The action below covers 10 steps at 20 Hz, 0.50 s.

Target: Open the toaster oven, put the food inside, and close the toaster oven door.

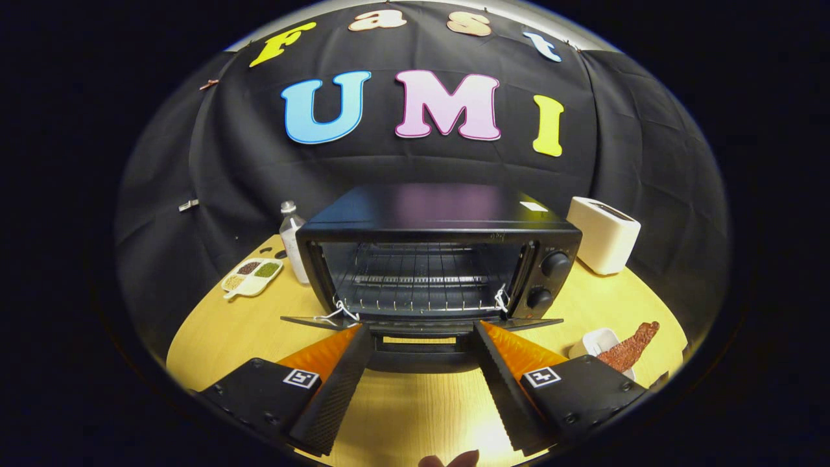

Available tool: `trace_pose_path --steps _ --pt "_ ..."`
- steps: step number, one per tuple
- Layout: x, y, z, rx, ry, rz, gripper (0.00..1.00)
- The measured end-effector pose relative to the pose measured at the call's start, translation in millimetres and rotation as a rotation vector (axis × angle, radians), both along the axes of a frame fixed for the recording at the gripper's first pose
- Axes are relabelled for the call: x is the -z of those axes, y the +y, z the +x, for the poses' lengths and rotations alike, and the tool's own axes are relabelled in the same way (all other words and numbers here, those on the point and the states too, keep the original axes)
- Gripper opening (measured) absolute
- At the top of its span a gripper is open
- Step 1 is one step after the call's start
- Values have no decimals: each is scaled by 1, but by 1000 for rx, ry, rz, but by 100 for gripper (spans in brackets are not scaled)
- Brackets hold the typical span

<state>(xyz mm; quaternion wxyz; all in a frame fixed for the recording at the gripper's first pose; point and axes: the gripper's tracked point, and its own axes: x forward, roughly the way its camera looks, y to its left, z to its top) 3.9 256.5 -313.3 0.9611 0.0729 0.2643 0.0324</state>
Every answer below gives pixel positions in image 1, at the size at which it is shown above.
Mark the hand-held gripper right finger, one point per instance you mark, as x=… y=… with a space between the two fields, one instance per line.
x=502 y=389

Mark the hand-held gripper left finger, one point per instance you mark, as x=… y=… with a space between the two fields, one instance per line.
x=343 y=389

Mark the reddish brown meat slice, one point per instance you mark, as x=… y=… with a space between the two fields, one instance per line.
x=629 y=350

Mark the black toaster oven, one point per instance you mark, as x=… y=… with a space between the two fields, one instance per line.
x=441 y=211

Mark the white pop-up toaster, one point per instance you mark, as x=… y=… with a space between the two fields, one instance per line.
x=600 y=243

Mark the white rectangular dish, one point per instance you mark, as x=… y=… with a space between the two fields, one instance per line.
x=593 y=340

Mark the white divided spice tray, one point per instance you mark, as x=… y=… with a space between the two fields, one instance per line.
x=253 y=277

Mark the clear plastic bottle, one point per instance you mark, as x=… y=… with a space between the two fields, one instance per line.
x=292 y=243

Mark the silver metal clip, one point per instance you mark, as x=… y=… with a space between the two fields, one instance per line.
x=189 y=205

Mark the red clothes clip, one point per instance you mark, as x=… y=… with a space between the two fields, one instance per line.
x=209 y=84

